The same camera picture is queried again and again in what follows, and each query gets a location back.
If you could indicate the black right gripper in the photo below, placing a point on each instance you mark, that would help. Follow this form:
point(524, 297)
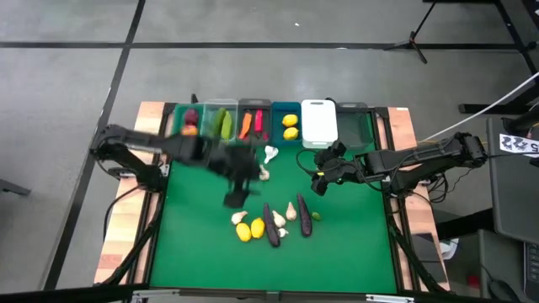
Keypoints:
point(337, 166)

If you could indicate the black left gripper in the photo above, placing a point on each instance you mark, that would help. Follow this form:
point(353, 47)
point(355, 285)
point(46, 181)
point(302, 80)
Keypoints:
point(231, 164)

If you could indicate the tan garlic bulb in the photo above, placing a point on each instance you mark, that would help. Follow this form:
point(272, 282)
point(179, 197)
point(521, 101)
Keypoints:
point(264, 173)
point(279, 219)
point(291, 214)
point(238, 218)

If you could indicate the small green lime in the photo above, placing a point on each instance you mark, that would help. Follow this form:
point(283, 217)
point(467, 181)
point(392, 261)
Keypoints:
point(316, 216)

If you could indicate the purple eggplant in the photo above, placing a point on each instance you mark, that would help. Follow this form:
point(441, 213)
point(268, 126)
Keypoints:
point(271, 227)
point(305, 219)

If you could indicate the yellow lemon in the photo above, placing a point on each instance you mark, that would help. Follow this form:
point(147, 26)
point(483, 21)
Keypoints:
point(257, 228)
point(290, 134)
point(243, 232)
point(289, 120)

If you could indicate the small white garlic bulb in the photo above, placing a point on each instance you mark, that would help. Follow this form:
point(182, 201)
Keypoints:
point(283, 232)

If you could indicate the orange chili pepper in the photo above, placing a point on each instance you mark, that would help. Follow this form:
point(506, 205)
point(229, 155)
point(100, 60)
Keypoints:
point(245, 125)

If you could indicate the green cucumber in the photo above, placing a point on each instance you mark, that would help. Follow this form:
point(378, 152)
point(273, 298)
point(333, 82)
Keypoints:
point(227, 126)
point(219, 121)

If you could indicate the red yellow apple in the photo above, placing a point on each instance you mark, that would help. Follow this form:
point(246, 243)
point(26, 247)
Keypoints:
point(189, 131)

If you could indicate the dark red apple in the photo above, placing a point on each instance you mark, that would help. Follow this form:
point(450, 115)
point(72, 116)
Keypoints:
point(191, 116)

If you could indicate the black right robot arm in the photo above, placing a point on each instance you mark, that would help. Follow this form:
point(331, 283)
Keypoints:
point(421, 157)

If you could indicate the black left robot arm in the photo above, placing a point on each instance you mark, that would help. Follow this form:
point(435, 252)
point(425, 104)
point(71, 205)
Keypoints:
point(126, 143)

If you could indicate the white plastic basket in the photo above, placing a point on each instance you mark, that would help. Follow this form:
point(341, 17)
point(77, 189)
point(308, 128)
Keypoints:
point(319, 124)

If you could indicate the smoky translucent grey basket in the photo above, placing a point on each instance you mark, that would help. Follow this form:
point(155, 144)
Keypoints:
point(355, 126)

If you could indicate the clear plastic basket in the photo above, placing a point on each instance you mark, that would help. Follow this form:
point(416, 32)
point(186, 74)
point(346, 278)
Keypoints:
point(208, 130)

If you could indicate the blue plastic basket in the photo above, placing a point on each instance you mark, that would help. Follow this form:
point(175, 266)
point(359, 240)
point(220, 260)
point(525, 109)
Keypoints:
point(278, 113)

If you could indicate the dark grey plastic basket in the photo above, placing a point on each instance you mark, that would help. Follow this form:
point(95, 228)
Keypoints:
point(252, 105)

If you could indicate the wooden table side board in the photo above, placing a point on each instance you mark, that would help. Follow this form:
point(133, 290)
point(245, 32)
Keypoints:
point(126, 235)
point(400, 122)

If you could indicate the teal green plastic basket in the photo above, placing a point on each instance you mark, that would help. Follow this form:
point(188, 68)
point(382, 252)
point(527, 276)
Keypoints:
point(177, 113)

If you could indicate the white crumpled object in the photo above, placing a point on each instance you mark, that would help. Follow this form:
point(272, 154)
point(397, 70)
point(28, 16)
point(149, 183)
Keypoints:
point(450, 248)

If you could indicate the black floor stand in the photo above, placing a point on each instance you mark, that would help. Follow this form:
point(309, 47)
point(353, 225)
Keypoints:
point(471, 108)

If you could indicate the black tripod stand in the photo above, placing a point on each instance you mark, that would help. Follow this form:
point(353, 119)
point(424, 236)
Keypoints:
point(412, 40)

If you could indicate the small red object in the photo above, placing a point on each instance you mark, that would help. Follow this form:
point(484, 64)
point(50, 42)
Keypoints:
point(473, 282)

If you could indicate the grey desk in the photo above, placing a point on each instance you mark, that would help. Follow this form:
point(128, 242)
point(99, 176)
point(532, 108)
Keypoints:
point(513, 189)

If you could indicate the white marker tag paper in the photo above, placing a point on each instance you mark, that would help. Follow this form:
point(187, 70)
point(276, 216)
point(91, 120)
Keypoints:
point(516, 145)

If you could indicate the black computer mouse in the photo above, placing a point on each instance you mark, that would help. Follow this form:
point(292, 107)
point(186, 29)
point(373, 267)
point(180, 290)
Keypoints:
point(503, 292)

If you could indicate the black keyboard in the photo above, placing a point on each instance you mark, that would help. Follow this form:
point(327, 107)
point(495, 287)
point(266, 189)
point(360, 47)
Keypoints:
point(532, 269)

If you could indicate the black floor object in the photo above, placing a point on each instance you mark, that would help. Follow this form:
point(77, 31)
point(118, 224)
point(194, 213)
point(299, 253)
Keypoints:
point(12, 187)

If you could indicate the black aluminium table frame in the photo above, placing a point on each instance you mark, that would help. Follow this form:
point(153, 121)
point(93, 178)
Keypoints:
point(381, 126)

